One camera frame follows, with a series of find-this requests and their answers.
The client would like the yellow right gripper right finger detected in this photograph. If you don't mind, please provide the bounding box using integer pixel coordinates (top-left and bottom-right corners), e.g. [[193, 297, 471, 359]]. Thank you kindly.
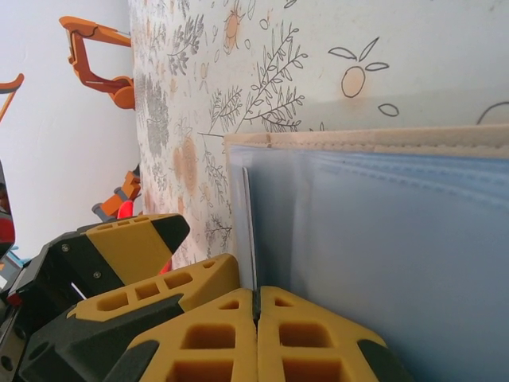
[[256, 285, 414, 382]]

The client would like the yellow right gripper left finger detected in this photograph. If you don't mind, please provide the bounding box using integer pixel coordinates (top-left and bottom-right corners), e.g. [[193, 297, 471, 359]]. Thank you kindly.
[[114, 288, 258, 382]]

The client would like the grey VIP credit card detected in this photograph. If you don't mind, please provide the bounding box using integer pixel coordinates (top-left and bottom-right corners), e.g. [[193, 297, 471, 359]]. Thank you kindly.
[[240, 166, 259, 290]]

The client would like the orange grey jointed robot sticker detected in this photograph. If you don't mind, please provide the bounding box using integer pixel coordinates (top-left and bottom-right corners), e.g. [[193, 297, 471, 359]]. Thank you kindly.
[[91, 162, 143, 222]]

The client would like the orange clamp machine sticker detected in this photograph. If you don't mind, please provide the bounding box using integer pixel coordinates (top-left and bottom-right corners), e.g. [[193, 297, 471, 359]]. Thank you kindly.
[[0, 73, 25, 127]]

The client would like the floral printed tablecloth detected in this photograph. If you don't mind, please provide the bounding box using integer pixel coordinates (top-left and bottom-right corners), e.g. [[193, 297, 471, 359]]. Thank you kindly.
[[126, 0, 509, 279]]

